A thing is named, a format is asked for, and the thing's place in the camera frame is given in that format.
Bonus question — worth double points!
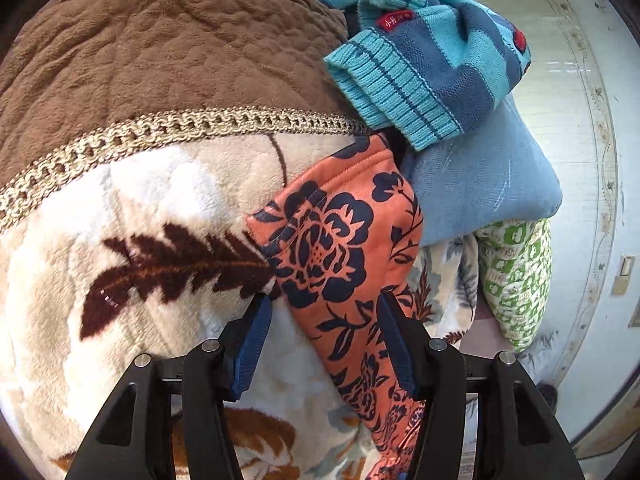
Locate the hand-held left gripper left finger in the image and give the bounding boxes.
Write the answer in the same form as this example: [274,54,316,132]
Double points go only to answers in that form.
[65,291,274,480]

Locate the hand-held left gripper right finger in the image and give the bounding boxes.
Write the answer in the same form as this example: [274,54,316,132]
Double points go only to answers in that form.
[377,290,586,480]

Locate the orange floral pants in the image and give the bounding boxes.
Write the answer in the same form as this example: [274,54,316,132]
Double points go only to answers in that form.
[247,132,426,480]

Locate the mauve quilted bed sheet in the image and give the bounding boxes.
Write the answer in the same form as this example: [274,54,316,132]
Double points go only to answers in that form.
[462,305,521,361]

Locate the green print quilt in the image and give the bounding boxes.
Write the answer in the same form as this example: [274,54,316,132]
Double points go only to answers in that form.
[475,217,553,353]

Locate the leaf print fleece blanket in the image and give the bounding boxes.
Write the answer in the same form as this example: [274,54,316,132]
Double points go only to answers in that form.
[0,0,481,480]

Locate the light blue pillow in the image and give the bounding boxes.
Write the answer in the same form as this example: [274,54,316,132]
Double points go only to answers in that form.
[400,95,563,248]

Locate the blue striped knit sweater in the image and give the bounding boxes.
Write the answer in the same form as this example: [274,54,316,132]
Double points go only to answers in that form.
[314,0,532,152]

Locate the wall switch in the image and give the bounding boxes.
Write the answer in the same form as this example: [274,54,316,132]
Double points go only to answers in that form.
[614,255,637,296]

